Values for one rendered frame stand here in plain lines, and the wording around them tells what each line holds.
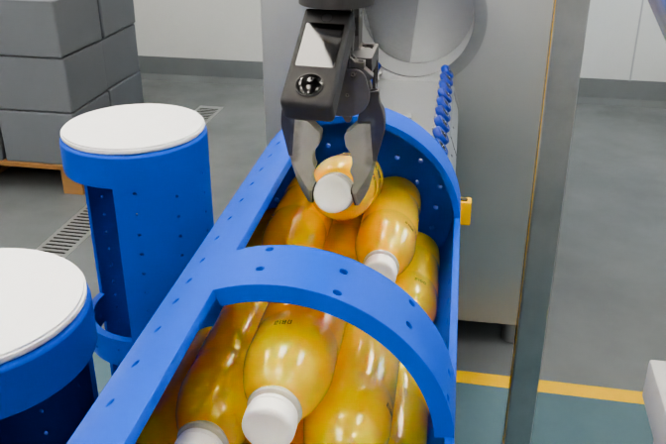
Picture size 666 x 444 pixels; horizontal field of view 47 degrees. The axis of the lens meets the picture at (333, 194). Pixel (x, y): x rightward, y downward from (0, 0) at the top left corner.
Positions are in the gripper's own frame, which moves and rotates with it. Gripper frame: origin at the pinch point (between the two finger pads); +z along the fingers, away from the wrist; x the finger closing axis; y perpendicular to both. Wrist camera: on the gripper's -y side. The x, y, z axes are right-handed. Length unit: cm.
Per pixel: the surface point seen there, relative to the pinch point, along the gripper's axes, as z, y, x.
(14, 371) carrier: 20.3, -7.9, 34.0
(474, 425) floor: 122, 111, -24
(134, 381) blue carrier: 0.1, -31.2, 8.2
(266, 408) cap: 3.7, -28.3, 0.1
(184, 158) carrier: 22, 59, 38
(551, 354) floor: 123, 150, -49
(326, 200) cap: 0.4, -0.7, 0.5
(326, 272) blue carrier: -1.4, -17.7, -2.4
